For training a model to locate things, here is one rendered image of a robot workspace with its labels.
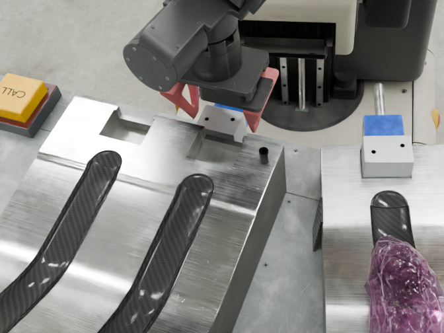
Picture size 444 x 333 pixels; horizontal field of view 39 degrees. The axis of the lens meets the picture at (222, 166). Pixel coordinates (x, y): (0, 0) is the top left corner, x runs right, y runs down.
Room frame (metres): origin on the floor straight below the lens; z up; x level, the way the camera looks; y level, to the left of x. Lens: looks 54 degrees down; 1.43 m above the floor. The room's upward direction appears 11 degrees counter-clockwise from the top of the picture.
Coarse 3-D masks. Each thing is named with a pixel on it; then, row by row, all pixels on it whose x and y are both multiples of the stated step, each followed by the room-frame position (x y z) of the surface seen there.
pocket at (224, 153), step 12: (204, 132) 0.45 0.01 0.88; (192, 144) 0.43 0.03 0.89; (204, 144) 0.45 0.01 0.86; (216, 144) 0.44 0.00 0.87; (228, 144) 0.43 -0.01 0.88; (240, 144) 0.43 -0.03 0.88; (192, 156) 0.42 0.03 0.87; (204, 156) 0.43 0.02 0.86; (216, 156) 0.43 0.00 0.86; (228, 156) 0.42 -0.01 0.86
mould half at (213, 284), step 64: (64, 128) 0.49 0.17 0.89; (192, 128) 0.45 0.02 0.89; (64, 192) 0.40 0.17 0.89; (128, 192) 0.38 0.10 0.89; (256, 192) 0.35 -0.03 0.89; (0, 256) 0.34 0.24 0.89; (128, 256) 0.31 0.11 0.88; (192, 256) 0.30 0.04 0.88; (256, 256) 0.32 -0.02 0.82; (64, 320) 0.25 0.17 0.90; (192, 320) 0.23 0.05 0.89
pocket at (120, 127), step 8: (112, 112) 0.50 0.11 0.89; (120, 112) 0.50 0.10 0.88; (112, 120) 0.49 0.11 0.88; (120, 120) 0.50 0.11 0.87; (128, 120) 0.49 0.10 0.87; (136, 120) 0.49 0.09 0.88; (144, 120) 0.49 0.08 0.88; (104, 128) 0.48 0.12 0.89; (112, 128) 0.49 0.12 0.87; (120, 128) 0.49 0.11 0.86; (128, 128) 0.49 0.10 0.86; (136, 128) 0.49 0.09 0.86; (144, 128) 0.48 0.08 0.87; (104, 136) 0.48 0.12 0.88; (112, 136) 0.49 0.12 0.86; (120, 136) 0.48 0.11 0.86; (128, 136) 0.48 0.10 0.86; (136, 136) 0.48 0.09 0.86; (144, 136) 0.48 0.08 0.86; (136, 144) 0.47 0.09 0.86
